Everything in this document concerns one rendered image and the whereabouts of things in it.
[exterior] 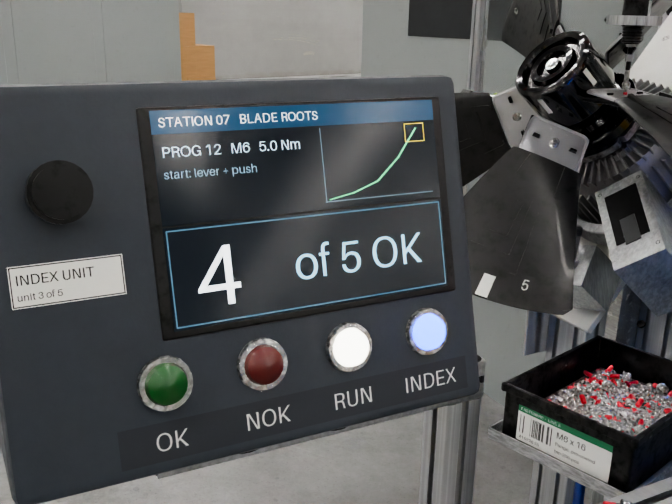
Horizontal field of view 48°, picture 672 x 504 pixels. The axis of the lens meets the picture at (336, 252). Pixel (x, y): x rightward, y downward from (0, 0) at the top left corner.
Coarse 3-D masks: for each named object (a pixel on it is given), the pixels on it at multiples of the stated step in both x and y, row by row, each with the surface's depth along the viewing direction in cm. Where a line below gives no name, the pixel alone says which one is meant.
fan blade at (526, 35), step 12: (516, 0) 138; (528, 0) 132; (540, 0) 126; (552, 0) 121; (528, 12) 132; (540, 12) 126; (552, 12) 121; (504, 24) 142; (516, 24) 137; (528, 24) 132; (540, 24) 125; (552, 24) 120; (504, 36) 142; (516, 36) 137; (528, 36) 132; (540, 36) 126; (516, 48) 137; (528, 48) 132
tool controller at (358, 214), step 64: (0, 128) 33; (64, 128) 34; (128, 128) 36; (192, 128) 37; (256, 128) 38; (320, 128) 40; (384, 128) 42; (448, 128) 44; (0, 192) 33; (64, 192) 33; (128, 192) 36; (192, 192) 37; (256, 192) 38; (320, 192) 40; (384, 192) 42; (448, 192) 44; (0, 256) 33; (64, 256) 35; (128, 256) 36; (320, 256) 40; (384, 256) 42; (448, 256) 44; (0, 320) 33; (64, 320) 35; (128, 320) 36; (256, 320) 39; (320, 320) 40; (384, 320) 42; (448, 320) 44; (0, 384) 34; (64, 384) 35; (128, 384) 36; (320, 384) 40; (384, 384) 42; (448, 384) 44; (64, 448) 35; (128, 448) 36; (192, 448) 37; (256, 448) 39
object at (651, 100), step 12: (636, 96) 99; (648, 96) 101; (660, 96) 102; (624, 108) 97; (636, 108) 96; (648, 108) 96; (660, 108) 95; (636, 120) 94; (648, 120) 93; (660, 120) 93; (648, 132) 91; (660, 132) 90; (660, 144) 89
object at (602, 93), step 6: (588, 90) 105; (594, 90) 105; (600, 90) 106; (606, 90) 106; (612, 90) 106; (618, 90) 107; (630, 90) 107; (636, 90) 108; (600, 96) 103; (606, 96) 102; (612, 96) 102; (618, 96) 103; (624, 96) 103
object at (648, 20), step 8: (648, 8) 102; (608, 16) 101; (616, 16) 100; (624, 16) 99; (632, 16) 98; (640, 16) 98; (648, 16) 98; (656, 16) 99; (608, 24) 101; (616, 24) 100; (624, 24) 99; (632, 24) 99; (640, 24) 98; (648, 24) 98; (656, 24) 99
